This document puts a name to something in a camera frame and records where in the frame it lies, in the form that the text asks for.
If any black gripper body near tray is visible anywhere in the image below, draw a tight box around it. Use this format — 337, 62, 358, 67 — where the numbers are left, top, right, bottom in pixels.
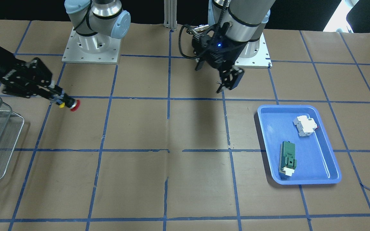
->
191, 23, 248, 75

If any red emergency push button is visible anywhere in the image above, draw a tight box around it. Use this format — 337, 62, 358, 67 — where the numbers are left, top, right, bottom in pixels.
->
58, 98, 81, 112

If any silver robot arm near tray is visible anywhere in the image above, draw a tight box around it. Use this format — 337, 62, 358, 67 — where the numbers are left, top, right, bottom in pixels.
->
189, 0, 274, 93

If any white circuit breaker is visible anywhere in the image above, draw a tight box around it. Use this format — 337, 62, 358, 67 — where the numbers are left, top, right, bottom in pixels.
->
293, 115, 319, 137

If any green terminal block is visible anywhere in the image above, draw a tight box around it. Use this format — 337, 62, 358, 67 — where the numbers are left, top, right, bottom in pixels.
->
279, 141, 297, 177

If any blue plastic tray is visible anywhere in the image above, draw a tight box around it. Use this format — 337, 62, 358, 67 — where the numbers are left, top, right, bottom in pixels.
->
257, 104, 342, 185

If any aluminium profile post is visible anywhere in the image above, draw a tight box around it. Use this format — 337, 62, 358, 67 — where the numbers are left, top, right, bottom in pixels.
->
163, 0, 177, 30

